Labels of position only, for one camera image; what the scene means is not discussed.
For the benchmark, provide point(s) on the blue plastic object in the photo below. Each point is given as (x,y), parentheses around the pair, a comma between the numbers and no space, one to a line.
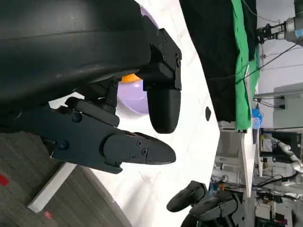
(256,117)

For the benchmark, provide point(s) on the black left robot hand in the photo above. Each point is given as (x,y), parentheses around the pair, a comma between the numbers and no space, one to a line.
(59,47)

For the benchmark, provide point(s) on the white table frame bar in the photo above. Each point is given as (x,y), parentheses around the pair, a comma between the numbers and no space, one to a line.
(52,186)

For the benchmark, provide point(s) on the lilac plate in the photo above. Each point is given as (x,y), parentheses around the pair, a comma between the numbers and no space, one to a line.
(132,99)

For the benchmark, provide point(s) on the orange and white bread roll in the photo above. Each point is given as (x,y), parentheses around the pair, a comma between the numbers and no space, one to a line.
(129,79)

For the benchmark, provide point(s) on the grey machine cabinet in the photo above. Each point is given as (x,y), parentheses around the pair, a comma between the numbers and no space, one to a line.
(288,99)

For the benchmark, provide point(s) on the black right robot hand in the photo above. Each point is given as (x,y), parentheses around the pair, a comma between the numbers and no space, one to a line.
(213,210)

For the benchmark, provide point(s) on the black cloth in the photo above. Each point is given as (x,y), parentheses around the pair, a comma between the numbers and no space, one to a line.
(213,47)

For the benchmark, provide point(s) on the green cloth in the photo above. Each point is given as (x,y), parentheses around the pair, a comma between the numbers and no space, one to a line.
(241,94)

